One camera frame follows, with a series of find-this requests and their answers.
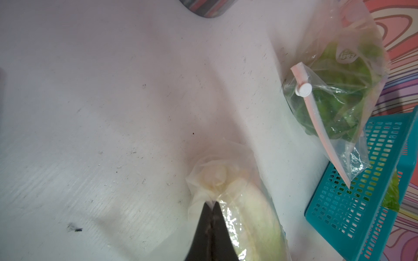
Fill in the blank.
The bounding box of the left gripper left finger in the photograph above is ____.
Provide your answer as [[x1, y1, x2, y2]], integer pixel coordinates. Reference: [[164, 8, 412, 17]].
[[185, 203, 212, 261]]

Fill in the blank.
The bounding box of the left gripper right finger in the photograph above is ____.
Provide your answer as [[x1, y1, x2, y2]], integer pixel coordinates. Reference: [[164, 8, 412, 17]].
[[210, 202, 239, 261]]

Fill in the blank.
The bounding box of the chinese cabbage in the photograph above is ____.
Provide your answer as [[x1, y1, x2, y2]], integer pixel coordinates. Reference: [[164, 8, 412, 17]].
[[382, 169, 400, 212], [197, 164, 288, 261]]

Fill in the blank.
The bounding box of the clear zip-top bag blue seal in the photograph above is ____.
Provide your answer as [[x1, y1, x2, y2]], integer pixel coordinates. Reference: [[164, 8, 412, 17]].
[[146, 140, 291, 261]]

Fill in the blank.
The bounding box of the small green cabbage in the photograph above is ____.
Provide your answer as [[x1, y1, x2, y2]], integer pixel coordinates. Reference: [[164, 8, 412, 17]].
[[307, 42, 387, 143]]

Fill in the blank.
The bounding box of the small clear bag pink seal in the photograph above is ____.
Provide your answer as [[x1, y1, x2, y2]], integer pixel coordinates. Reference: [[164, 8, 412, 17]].
[[283, 1, 390, 185]]

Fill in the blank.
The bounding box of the teal plastic basket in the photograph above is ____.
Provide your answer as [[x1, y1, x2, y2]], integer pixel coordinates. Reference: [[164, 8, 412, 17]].
[[304, 110, 418, 261]]

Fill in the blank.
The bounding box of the clear cup of pens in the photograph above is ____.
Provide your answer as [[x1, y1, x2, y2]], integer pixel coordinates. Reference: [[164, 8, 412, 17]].
[[180, 0, 237, 18]]

